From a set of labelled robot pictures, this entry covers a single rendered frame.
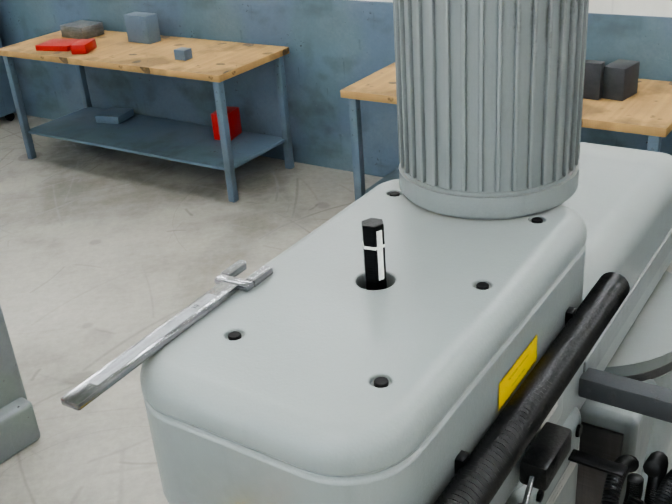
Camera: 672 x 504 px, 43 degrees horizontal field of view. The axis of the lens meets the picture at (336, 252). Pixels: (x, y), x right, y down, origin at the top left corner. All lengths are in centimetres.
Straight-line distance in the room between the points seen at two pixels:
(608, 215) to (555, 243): 38
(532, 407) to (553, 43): 35
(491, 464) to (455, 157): 33
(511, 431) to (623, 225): 55
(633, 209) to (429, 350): 64
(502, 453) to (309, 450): 18
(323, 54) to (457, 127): 514
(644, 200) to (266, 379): 78
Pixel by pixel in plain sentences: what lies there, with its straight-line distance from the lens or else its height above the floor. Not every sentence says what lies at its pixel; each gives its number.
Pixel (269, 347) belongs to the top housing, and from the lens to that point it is 72.
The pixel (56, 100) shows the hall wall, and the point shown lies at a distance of 815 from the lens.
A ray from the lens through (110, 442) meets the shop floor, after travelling 382.
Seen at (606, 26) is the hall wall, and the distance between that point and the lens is 512.
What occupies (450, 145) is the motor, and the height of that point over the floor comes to 197.
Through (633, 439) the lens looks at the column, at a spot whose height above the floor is 149.
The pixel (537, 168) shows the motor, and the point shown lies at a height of 194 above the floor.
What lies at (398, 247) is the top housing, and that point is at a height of 189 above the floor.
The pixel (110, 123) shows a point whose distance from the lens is 708.
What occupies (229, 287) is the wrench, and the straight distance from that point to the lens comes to 80.
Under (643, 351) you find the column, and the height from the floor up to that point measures 156.
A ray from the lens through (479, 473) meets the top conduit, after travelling 72.
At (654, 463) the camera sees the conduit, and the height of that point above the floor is 155.
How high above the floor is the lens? 228
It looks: 27 degrees down
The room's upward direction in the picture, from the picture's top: 4 degrees counter-clockwise
